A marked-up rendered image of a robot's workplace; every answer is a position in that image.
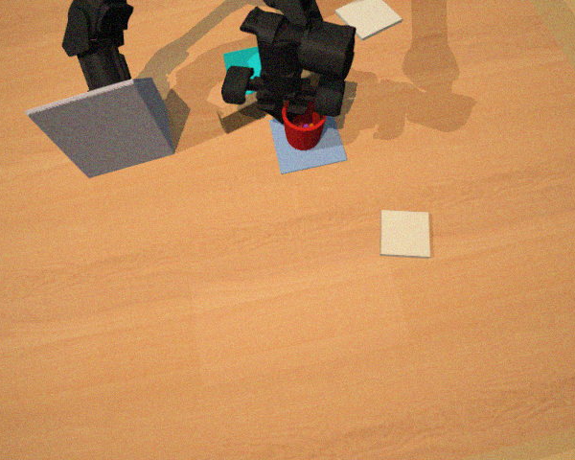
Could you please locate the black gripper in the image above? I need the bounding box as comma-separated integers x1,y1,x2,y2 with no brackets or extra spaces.
221,60,345,125

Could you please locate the brown rectangular bar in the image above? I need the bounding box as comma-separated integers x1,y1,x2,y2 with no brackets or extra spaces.
217,68,321,135

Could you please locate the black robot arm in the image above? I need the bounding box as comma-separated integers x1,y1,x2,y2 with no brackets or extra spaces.
61,0,357,92

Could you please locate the red cup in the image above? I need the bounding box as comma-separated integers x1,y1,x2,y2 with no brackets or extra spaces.
282,98,327,150

